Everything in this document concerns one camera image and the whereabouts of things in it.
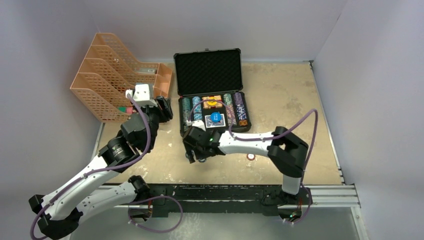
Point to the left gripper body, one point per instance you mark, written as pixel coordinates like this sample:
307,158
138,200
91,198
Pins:
154,113

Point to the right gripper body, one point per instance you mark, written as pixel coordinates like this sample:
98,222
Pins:
199,150

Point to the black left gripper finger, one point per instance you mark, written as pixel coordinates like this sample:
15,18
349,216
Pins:
167,112
163,102

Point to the blue playing card deck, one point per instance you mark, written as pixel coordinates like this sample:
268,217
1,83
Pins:
209,124

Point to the blue round dealer button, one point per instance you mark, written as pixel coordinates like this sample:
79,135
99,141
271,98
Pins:
215,117

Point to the red five poker chip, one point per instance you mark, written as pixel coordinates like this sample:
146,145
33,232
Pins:
250,157

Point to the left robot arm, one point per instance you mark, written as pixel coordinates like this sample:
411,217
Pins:
61,212

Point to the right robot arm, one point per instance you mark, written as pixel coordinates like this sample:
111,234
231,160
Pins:
285,150

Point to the pink cylindrical bottle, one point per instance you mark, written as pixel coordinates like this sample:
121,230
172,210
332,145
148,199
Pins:
130,110

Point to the grey box with barcode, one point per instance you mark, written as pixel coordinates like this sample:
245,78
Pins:
144,70

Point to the green box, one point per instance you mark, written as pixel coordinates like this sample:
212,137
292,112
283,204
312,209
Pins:
122,109

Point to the yellow big blind button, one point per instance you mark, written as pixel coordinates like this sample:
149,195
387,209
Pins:
210,104

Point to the orange card deck in case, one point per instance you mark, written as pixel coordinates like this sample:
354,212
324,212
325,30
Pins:
216,98

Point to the black poker chip case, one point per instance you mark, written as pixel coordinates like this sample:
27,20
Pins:
211,73

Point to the orange plastic file organizer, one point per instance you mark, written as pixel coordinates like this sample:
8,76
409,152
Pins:
107,71

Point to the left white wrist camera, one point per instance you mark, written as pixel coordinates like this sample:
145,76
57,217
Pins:
142,94

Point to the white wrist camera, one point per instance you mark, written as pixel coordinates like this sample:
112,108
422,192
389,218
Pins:
142,94
196,123

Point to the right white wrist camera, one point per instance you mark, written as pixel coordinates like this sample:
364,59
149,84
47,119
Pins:
196,123

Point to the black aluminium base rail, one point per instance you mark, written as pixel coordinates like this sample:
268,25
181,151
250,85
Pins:
265,199

